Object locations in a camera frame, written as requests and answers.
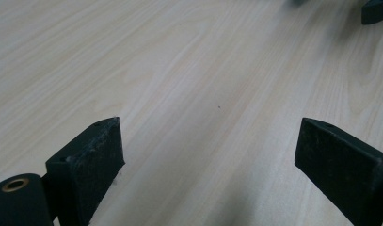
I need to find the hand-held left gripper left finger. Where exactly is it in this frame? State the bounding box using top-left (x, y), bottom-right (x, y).
top-left (45, 117), bottom-right (126, 226)

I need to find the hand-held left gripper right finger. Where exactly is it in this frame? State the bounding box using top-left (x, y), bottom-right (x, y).
top-left (294, 117), bottom-right (383, 226)

